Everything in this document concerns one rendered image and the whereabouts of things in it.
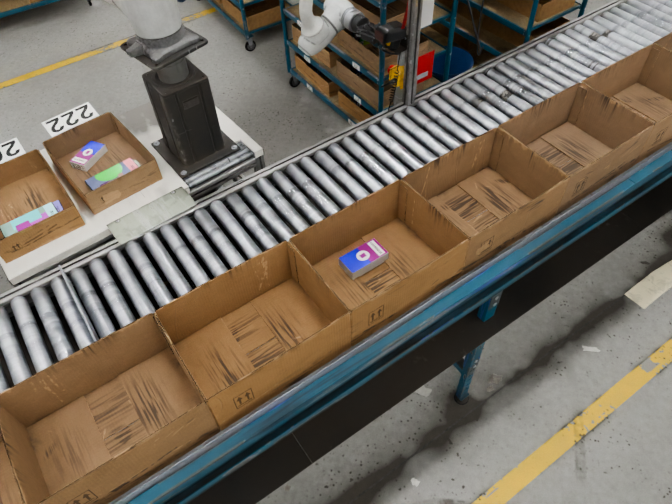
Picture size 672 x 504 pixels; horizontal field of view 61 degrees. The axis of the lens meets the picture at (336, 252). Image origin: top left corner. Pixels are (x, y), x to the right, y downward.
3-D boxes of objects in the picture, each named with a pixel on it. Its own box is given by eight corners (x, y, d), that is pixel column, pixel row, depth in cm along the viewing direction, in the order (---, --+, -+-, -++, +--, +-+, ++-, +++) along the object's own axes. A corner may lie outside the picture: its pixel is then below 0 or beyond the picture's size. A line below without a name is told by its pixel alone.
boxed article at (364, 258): (338, 265, 167) (338, 258, 164) (374, 245, 171) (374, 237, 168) (352, 281, 163) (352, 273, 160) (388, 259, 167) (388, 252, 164)
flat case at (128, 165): (85, 183, 210) (83, 180, 209) (131, 160, 218) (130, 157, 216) (101, 203, 204) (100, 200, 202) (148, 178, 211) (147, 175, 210)
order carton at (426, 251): (398, 216, 179) (400, 177, 166) (462, 276, 163) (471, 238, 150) (292, 276, 165) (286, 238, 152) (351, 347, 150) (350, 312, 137)
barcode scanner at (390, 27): (370, 51, 218) (374, 24, 211) (394, 44, 224) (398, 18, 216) (381, 58, 215) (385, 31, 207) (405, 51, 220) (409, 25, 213)
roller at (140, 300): (121, 252, 197) (116, 243, 193) (185, 361, 169) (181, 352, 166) (107, 259, 196) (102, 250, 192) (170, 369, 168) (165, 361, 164)
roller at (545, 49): (532, 53, 267) (539, 46, 267) (625, 106, 239) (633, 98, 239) (531, 45, 262) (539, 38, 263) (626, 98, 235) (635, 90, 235)
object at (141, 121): (192, 88, 254) (190, 82, 252) (264, 154, 224) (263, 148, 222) (-37, 191, 217) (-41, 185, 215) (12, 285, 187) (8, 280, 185)
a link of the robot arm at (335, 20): (363, 17, 248) (341, 39, 249) (342, 3, 257) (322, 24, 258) (353, -1, 239) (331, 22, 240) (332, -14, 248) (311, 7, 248)
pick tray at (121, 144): (118, 130, 232) (109, 110, 225) (164, 178, 213) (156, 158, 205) (51, 162, 221) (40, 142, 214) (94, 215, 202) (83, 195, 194)
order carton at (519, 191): (488, 165, 192) (497, 125, 179) (555, 216, 176) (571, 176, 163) (397, 217, 179) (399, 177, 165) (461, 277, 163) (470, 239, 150)
